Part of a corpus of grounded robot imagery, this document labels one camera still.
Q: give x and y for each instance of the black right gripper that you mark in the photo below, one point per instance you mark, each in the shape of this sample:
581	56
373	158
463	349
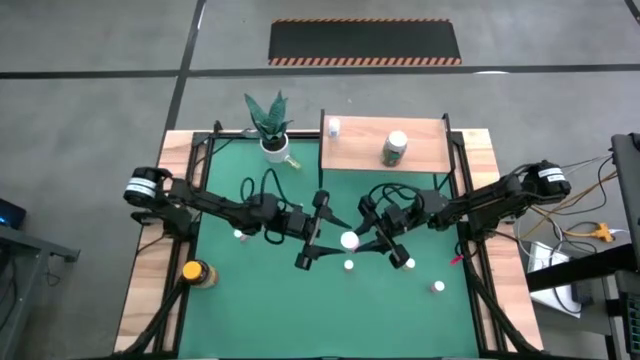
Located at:
405	215

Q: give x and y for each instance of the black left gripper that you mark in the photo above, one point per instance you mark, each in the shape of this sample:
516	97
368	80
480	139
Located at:
297	222

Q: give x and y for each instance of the magenta-label bottle white cap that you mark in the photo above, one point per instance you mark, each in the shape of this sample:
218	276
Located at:
349	240

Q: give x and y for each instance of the yellow translucent vial white cap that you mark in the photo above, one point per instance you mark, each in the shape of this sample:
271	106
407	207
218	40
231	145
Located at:
348	264

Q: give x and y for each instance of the pale yellow vial white cap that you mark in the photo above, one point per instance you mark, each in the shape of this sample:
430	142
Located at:
411	263

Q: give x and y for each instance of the small clear vial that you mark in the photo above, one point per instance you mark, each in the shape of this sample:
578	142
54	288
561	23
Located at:
294	163

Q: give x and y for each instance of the pink translucent vial white cap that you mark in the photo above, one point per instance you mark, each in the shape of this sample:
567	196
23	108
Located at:
238	233

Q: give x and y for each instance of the large green-label bottle white cap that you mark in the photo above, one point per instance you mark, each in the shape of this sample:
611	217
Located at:
395	147

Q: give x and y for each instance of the small white bottle blue label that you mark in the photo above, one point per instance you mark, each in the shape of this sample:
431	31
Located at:
334	125

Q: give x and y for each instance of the amber bottle yellow cap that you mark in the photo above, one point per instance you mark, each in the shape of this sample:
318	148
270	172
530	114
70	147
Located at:
195	272

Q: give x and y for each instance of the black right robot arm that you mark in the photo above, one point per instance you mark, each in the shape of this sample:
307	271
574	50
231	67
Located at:
490	202

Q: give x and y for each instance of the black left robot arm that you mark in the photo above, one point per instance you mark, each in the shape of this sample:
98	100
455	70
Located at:
210	202

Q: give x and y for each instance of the green table mat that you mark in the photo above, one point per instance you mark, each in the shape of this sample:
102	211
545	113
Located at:
300	310

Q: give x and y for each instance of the white bottle lower right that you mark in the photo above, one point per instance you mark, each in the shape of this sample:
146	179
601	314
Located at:
438	286

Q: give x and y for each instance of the pink clip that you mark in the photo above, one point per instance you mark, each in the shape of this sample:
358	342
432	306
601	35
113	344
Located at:
457	260

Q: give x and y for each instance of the snake plant in white pot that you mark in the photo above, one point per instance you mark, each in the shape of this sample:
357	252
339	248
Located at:
272	122

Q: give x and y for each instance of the white paper sheet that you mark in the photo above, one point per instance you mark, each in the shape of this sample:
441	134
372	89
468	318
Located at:
542	260

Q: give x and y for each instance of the black hazard-striped floor mat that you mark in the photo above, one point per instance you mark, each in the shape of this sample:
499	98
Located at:
365	40

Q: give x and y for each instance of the black desk beam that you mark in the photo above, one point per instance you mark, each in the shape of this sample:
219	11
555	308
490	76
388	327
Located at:
580	270

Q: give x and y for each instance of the yellow power splitter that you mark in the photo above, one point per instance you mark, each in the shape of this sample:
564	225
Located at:
602	232

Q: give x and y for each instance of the black screen edge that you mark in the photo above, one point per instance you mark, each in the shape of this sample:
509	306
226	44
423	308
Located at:
627	190

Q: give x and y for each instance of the grey side desk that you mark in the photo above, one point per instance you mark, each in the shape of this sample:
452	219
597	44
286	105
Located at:
20	280

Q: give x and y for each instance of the blue-lit black device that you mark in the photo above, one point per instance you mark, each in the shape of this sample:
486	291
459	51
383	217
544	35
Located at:
11	215

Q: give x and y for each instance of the wooden shelf with black frame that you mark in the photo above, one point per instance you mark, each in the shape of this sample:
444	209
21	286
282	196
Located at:
360	150

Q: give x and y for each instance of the black aluminium rig frame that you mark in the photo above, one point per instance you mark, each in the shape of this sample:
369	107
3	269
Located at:
305	135

